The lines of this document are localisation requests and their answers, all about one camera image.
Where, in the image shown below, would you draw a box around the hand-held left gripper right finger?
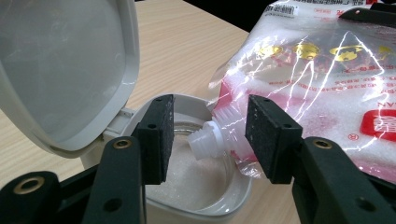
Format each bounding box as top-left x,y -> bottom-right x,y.
245,93 -> 396,224

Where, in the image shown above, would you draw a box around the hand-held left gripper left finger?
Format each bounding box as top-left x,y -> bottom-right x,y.
81,93 -> 176,224

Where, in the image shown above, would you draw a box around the red and white sugar pouch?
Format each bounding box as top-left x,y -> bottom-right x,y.
187,0 -> 396,184

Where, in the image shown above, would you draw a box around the white lidded jar with handle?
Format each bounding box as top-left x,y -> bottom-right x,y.
0,0 -> 254,224

